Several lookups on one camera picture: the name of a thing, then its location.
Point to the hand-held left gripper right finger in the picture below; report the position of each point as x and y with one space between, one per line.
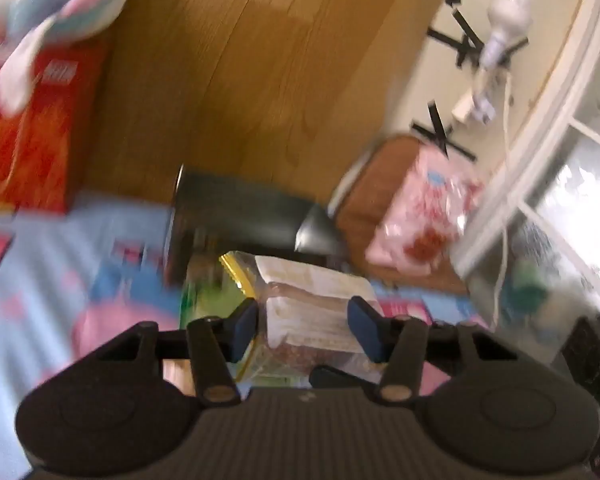
362 325

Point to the pink snack bag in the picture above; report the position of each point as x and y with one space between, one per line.
425 210

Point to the white window frame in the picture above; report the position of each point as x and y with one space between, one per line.
540 125

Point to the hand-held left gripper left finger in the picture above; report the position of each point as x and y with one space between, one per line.
244 329

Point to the brown seat cushion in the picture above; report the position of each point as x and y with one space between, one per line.
370 200

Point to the red gift bag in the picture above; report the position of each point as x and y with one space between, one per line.
35 130

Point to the printed bed sheet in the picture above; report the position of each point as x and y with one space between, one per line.
55 300

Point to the pink and blue plush toy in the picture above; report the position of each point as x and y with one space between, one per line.
45 5

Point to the wooden headboard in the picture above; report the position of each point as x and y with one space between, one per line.
260 70

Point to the black tin box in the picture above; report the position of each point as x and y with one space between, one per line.
240 210

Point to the white charger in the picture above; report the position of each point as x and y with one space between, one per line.
472 105

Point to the clear snack packet white label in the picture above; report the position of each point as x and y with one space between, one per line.
310 305

